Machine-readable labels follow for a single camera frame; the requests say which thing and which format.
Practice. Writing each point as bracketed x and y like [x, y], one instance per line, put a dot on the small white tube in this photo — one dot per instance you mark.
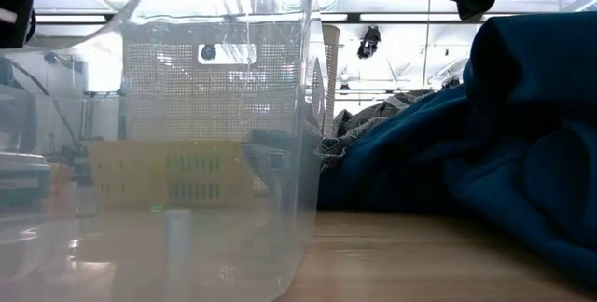
[178, 246]

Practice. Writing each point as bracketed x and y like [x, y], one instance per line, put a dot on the orange pill bottle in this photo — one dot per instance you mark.
[60, 190]

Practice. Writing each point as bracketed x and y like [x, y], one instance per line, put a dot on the white perforated laundry basket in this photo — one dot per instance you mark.
[186, 97]

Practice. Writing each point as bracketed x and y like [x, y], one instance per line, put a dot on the teal first aid kit box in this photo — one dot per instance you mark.
[23, 176]

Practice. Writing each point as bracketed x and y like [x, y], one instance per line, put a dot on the clear plastic bin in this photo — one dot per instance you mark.
[242, 246]

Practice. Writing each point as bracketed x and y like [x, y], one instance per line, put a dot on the black hanging device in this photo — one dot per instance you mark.
[369, 41]

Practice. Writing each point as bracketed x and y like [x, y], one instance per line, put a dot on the grey patterned garment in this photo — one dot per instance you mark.
[364, 122]

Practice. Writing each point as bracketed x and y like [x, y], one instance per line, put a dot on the small yellow plastic basket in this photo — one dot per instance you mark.
[130, 176]

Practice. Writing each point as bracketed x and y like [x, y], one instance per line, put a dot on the dark blue garment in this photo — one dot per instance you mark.
[513, 153]

